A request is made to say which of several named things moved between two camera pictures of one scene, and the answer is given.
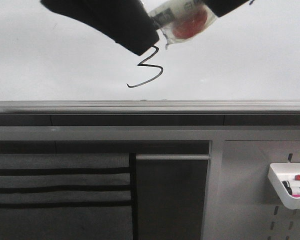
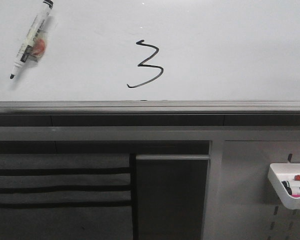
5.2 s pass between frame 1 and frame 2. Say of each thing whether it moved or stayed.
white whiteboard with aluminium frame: stayed
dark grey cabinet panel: stayed
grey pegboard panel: stayed
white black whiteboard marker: moved
